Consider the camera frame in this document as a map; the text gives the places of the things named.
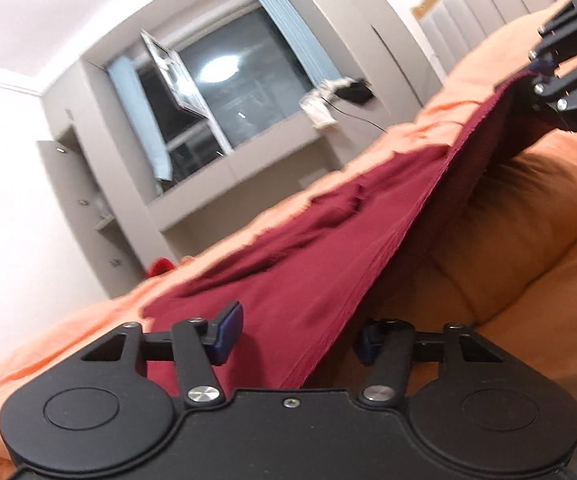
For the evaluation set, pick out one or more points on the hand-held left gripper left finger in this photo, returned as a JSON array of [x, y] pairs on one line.
[[228, 330]]

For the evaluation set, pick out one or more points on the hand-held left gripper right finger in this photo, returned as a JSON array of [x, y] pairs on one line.
[[366, 347]]

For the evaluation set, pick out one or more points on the dark red sweater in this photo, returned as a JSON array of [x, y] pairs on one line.
[[293, 285]]

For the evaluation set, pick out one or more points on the red plush item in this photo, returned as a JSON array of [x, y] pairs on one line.
[[161, 267]]

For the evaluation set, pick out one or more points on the grey padded wooden headboard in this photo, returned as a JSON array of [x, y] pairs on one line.
[[478, 0]]

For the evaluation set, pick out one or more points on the orange blanket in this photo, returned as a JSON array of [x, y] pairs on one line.
[[518, 210]]

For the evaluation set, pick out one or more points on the grey window bench cabinet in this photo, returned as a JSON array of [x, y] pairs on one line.
[[248, 160]]

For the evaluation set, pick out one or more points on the grey open wardrobe door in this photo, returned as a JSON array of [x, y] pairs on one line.
[[73, 220]]

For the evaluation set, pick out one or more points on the grey closed wardrobe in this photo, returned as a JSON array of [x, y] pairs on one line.
[[368, 25]]

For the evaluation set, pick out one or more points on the black garment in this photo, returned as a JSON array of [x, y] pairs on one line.
[[356, 91]]

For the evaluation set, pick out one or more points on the light blue curtain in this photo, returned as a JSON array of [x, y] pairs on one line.
[[143, 120], [293, 30]]

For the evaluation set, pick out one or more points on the large window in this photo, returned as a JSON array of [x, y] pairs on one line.
[[248, 90]]

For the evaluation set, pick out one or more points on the white garment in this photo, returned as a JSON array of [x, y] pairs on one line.
[[321, 107]]

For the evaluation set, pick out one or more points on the grey wardrobe with shelves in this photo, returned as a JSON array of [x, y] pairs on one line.
[[93, 125]]

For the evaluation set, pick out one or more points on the open window sash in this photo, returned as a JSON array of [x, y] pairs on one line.
[[178, 75]]

